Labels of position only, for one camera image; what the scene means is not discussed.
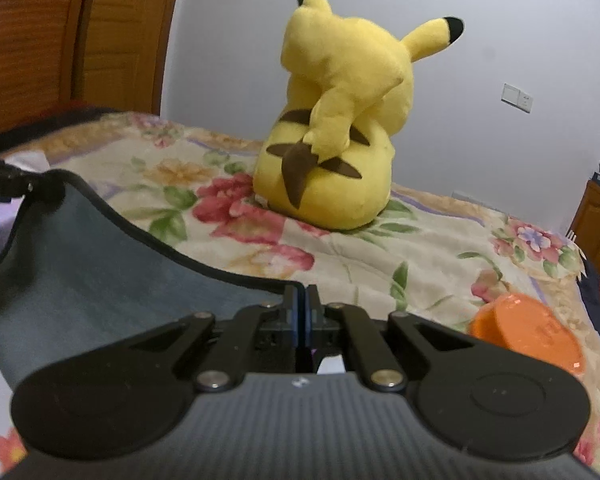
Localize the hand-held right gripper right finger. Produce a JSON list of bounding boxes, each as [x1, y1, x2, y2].
[[304, 284, 473, 392]]

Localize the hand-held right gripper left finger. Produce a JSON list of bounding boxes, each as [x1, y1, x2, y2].
[[130, 283, 303, 393]]

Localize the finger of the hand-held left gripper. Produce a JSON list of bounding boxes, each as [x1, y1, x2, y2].
[[0, 152, 63, 206]]

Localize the grey towel with black edge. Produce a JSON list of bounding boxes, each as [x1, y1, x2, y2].
[[0, 170, 301, 392]]

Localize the floral blanket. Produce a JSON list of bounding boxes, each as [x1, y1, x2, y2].
[[0, 111, 600, 480]]

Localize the wooden headboard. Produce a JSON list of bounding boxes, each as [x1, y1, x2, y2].
[[0, 0, 187, 142]]

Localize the yellow plush toy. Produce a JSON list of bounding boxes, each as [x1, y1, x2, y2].
[[252, 0, 466, 232]]

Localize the orange plastic bowl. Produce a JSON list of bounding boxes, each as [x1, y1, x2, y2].
[[468, 293, 586, 376]]

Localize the white wall switch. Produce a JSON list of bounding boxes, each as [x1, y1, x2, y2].
[[500, 82, 534, 113]]

